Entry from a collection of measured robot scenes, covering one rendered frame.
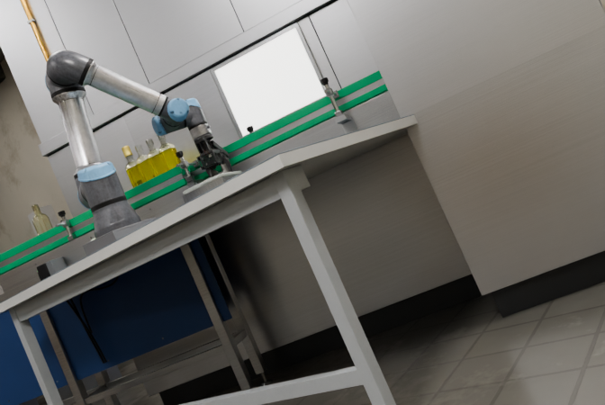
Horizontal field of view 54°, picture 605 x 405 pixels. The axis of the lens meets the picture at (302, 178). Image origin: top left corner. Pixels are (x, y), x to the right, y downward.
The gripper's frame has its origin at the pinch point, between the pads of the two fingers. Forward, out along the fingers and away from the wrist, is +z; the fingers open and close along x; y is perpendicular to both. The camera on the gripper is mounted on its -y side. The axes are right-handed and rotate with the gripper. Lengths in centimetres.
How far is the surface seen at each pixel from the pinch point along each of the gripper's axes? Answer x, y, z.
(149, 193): -33.5, -4.2, -11.1
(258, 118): 13.0, -30.3, -23.0
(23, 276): -103, -1, -2
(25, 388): -127, -3, 42
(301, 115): 34.2, -14.0, -13.6
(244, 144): 8.3, -13.8, -13.3
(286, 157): 49, 75, 7
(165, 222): 5, 62, 8
